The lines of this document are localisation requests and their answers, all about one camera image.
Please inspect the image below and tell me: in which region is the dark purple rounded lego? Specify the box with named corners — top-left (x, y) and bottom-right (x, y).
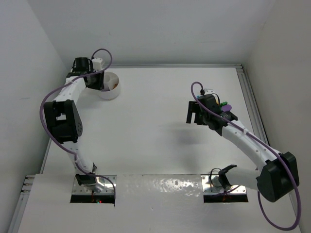
top-left (221, 104), bottom-right (232, 112)

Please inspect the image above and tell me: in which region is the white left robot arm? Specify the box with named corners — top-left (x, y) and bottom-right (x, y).
top-left (39, 57), bottom-right (105, 189)

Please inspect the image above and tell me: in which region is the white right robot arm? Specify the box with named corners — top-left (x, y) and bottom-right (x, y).
top-left (186, 94), bottom-right (299, 202)

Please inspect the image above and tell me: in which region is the green lego brick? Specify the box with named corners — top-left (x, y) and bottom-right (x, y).
top-left (219, 101), bottom-right (228, 108)

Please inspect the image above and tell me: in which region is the white round divided container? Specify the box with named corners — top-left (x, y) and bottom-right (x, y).
top-left (99, 72), bottom-right (121, 100)

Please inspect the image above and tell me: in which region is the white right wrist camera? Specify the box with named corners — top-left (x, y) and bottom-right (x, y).
top-left (200, 88), bottom-right (215, 96)

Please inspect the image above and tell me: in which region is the aluminium frame rail back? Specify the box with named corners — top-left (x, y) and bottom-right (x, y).
top-left (110, 64), bottom-right (243, 69)

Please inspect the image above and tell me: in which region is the aluminium frame rail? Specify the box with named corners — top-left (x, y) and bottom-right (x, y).
top-left (236, 65), bottom-right (270, 145)
top-left (110, 64), bottom-right (243, 69)

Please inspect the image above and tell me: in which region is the aluminium frame rail right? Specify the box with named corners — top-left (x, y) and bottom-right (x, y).
top-left (236, 65), bottom-right (270, 145)

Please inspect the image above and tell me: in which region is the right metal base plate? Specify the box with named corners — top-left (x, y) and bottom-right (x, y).
top-left (201, 165), bottom-right (247, 198)

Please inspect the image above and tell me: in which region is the metal base plate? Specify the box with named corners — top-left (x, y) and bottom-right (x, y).
top-left (71, 175), bottom-right (117, 196)
top-left (201, 165), bottom-right (247, 198)

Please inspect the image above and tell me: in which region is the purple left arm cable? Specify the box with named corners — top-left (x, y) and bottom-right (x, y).
top-left (39, 48), bottom-right (117, 192)

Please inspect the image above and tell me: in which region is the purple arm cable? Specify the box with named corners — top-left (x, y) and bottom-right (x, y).
top-left (39, 48), bottom-right (117, 192)
top-left (190, 81), bottom-right (302, 231)

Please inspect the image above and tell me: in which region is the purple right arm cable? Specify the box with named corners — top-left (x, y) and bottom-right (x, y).
top-left (190, 81), bottom-right (302, 231)

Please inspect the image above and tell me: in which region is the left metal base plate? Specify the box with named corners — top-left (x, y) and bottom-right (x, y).
top-left (71, 175), bottom-right (117, 196)

